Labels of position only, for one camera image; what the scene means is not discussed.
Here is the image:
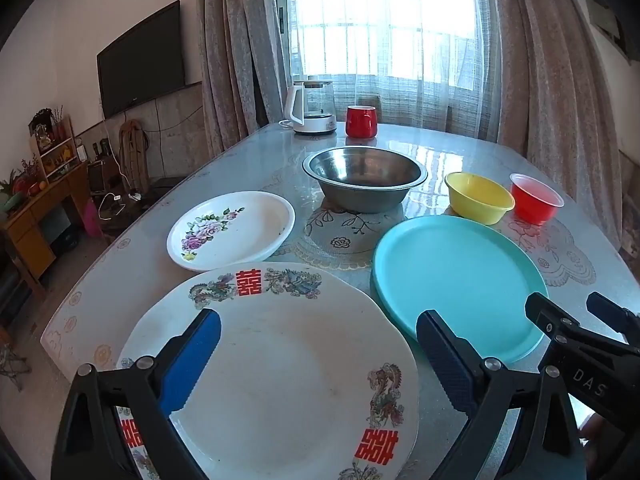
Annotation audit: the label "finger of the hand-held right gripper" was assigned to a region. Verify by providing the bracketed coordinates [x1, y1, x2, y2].
[524, 291, 583, 345]
[586, 291, 640, 348]

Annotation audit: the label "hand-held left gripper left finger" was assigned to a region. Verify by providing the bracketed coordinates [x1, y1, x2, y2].
[50, 308, 222, 480]

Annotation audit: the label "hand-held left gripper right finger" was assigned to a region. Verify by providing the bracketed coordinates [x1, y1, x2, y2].
[416, 310, 588, 480]

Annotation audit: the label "teal plastic plate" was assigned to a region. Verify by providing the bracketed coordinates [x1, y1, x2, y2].
[371, 215, 549, 365]

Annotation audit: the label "large white dragon print plate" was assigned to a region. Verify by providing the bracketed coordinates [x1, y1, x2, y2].
[116, 261, 420, 480]

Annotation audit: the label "red plastic bowl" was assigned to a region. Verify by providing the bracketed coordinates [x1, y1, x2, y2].
[509, 173, 565, 226]

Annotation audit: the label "white floral plate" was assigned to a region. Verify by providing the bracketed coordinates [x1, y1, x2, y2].
[166, 191, 296, 273]

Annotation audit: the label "yellow plastic bowl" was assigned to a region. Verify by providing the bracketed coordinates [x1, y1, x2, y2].
[444, 172, 516, 226]

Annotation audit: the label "stainless steel bowl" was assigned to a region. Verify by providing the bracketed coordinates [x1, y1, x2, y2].
[302, 146, 429, 214]

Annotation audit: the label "pink bag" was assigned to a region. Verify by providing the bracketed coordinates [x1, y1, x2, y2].
[82, 199, 103, 238]

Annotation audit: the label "wooden cabinet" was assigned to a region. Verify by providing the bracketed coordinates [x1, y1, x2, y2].
[0, 162, 93, 301]

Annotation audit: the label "wooden folding chair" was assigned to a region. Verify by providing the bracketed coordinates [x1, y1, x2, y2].
[119, 119, 151, 193]

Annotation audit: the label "beige curtain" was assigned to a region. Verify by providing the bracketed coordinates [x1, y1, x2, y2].
[477, 0, 628, 256]
[194, 0, 296, 158]

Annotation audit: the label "artificial fruit and flowers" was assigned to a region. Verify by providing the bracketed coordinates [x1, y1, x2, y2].
[0, 157, 48, 211]

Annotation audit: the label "small wooden shelf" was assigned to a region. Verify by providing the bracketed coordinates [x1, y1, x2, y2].
[27, 107, 81, 183]

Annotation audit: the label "red mug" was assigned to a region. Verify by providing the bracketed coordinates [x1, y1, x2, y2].
[345, 105, 377, 139]

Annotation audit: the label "white sheer curtain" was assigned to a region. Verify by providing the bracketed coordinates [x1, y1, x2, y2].
[280, 0, 503, 141]

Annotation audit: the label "white glass kettle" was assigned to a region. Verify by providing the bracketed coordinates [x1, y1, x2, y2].
[283, 80, 338, 136]

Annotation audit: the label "barred window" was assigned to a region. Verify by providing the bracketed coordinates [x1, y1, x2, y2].
[287, 0, 476, 81]

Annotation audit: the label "grey wall electrical box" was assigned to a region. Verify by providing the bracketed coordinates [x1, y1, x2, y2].
[580, 0, 633, 63]

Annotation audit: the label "black wall television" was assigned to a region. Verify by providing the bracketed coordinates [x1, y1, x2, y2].
[96, 0, 187, 120]

